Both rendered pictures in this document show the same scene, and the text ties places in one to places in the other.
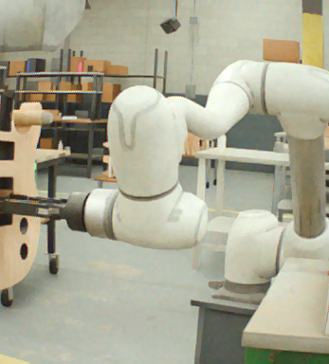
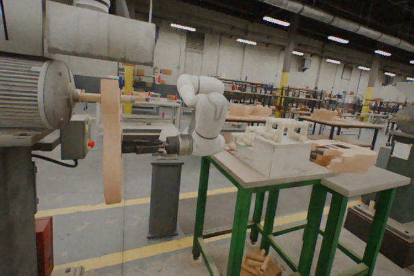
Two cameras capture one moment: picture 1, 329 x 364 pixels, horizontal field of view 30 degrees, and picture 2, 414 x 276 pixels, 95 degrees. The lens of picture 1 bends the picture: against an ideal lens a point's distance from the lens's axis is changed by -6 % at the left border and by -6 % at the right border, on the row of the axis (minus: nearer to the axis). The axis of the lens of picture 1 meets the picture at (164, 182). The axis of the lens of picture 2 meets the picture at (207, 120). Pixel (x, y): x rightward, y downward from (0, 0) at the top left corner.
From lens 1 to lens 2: 74 cm
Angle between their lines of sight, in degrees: 40
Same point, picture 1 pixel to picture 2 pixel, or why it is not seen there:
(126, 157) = (214, 123)
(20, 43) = (137, 59)
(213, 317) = (160, 167)
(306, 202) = not seen: hidden behind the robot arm
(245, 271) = not seen: hidden behind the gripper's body
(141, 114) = (224, 105)
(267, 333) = (252, 181)
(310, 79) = (215, 82)
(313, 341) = (267, 181)
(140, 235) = (205, 152)
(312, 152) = not seen: hidden behind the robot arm
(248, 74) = (193, 81)
